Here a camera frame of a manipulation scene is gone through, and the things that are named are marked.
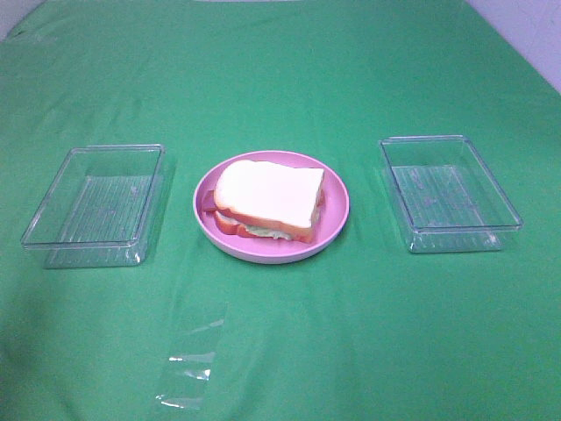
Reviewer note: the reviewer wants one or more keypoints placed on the bread slice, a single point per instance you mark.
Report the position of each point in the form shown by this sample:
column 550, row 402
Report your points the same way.
column 264, row 193
column 232, row 228

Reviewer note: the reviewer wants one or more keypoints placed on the green lettuce leaf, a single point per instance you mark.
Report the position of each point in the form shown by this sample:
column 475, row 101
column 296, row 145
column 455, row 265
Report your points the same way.
column 267, row 231

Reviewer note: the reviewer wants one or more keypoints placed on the bacon strip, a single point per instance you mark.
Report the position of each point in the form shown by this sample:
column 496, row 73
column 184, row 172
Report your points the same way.
column 320, row 198
column 208, row 203

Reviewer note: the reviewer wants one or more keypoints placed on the pink round plate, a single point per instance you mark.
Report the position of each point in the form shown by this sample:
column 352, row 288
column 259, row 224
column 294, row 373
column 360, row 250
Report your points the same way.
column 334, row 213

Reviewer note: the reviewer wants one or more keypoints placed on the green tablecloth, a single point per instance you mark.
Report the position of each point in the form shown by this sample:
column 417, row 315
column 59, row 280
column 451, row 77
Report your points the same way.
column 365, row 330

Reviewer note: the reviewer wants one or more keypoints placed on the clear plastic film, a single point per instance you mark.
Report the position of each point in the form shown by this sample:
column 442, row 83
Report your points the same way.
column 187, row 366

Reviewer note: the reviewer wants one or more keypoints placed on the clear right plastic container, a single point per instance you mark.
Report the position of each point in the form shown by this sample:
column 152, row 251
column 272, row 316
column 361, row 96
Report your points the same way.
column 444, row 196

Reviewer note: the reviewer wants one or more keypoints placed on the clear plastic container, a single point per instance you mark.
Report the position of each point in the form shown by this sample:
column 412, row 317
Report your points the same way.
column 101, row 209
column 444, row 196

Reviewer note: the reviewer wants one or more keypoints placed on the clear left plastic container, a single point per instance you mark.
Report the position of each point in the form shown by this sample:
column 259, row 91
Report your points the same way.
column 101, row 209

